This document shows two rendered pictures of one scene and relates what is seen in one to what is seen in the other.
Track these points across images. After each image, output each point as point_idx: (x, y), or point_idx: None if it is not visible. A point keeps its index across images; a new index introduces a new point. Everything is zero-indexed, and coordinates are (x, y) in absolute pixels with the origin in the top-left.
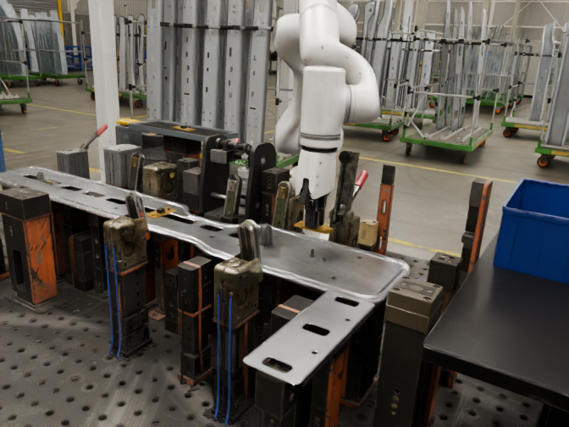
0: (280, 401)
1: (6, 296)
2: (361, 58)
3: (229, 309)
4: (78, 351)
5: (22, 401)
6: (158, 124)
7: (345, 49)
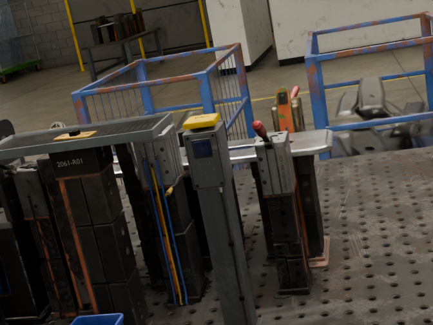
0: None
1: (249, 224)
2: None
3: None
4: (131, 230)
5: (131, 210)
6: (129, 129)
7: None
